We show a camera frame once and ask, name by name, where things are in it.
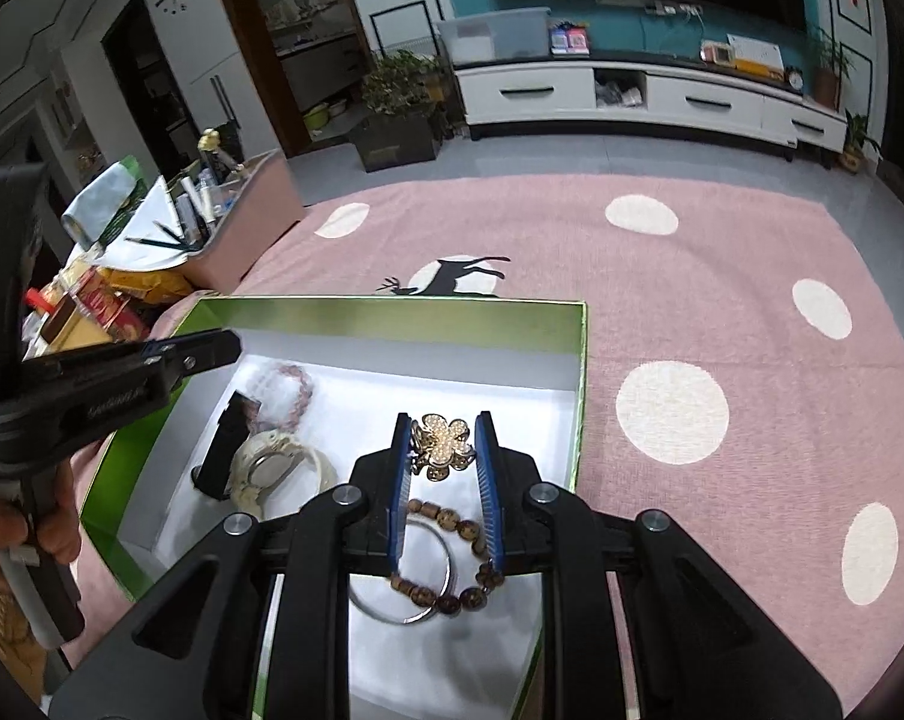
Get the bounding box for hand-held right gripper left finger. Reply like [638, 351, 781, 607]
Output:
[47, 411, 415, 720]

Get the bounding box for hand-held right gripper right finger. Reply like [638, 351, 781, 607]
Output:
[474, 411, 843, 720]

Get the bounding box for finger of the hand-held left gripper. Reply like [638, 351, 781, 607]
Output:
[143, 337, 243, 395]
[140, 328, 238, 352]

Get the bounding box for brown wooden bead bracelet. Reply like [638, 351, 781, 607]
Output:
[388, 496, 507, 616]

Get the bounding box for gold flower brooch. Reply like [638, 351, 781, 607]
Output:
[409, 414, 477, 482]

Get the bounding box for black wrist watch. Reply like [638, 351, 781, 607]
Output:
[193, 390, 262, 502]

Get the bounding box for green cardboard box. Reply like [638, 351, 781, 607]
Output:
[79, 296, 590, 720]

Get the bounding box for pink bead bracelet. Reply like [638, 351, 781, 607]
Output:
[253, 364, 319, 433]

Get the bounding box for silver bangle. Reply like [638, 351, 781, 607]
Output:
[347, 517, 457, 625]

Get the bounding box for cream wrist watch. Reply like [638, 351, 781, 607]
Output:
[227, 424, 340, 523]

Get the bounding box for person's left forearm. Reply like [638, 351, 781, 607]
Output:
[0, 570, 49, 707]

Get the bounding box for person's left hand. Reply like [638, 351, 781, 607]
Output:
[0, 457, 84, 590]

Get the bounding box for yellow snack packet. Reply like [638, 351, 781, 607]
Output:
[95, 262, 195, 305]

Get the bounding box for red snack packet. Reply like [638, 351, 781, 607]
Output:
[77, 270, 151, 343]

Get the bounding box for black pen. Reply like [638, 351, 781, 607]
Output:
[125, 236, 202, 253]

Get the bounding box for white paper sheets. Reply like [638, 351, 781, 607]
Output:
[103, 180, 192, 272]

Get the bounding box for cluster of pens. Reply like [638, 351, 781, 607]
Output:
[174, 165, 232, 242]

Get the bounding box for pink desk organizer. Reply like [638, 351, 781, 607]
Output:
[178, 150, 307, 294]

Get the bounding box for green and white bag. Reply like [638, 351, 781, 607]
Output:
[62, 157, 150, 249]

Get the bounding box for cream figurine stick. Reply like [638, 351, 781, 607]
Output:
[199, 130, 247, 170]

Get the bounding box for bushy plant in dark planter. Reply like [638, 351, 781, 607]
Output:
[347, 50, 453, 174]

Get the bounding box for pink spotted tablecloth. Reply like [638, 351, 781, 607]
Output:
[69, 174, 904, 720]

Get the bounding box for clear plastic storage box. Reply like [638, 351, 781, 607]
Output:
[437, 7, 554, 65]

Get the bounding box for white television cabinet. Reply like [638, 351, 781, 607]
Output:
[452, 60, 849, 160]

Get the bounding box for small potted plant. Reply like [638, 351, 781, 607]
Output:
[842, 112, 885, 174]

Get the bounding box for white desk calendar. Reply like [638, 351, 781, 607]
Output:
[725, 34, 785, 80]

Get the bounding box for tall potted plant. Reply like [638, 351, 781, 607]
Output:
[807, 30, 855, 110]

